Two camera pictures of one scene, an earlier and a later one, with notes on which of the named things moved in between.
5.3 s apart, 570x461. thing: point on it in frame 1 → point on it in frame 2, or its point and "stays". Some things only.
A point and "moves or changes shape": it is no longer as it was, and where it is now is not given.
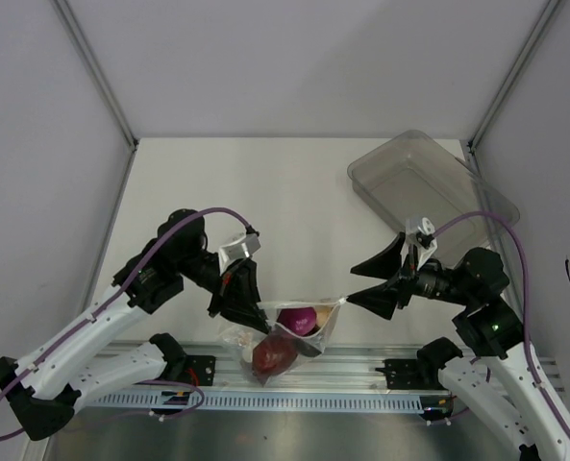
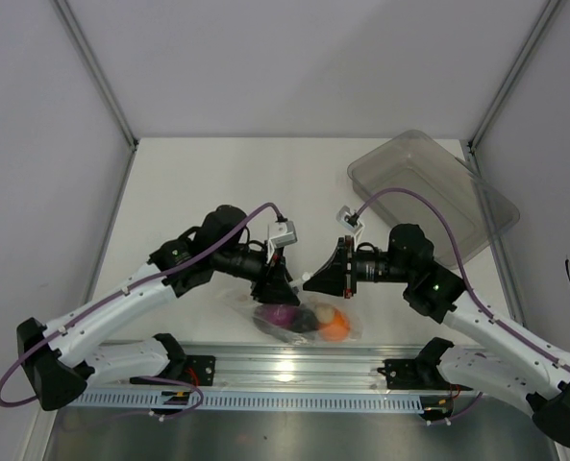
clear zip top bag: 297,331 moves or changes shape
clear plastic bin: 418,184 stays
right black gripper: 386,264 → 334,278
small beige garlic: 322,314 stays
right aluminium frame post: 541,25 stays
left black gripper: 238,297 → 275,287
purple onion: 300,320 moves or changes shape
